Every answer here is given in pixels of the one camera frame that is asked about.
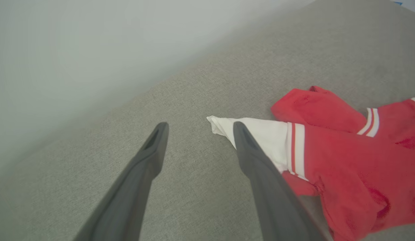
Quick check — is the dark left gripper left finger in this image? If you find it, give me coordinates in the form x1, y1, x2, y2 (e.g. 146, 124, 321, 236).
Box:
73, 122, 170, 241

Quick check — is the red white sports jersey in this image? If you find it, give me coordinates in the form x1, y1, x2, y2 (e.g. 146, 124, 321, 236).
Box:
206, 86, 415, 241

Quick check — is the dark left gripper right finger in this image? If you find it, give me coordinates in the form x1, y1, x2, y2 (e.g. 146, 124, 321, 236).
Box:
233, 121, 329, 241

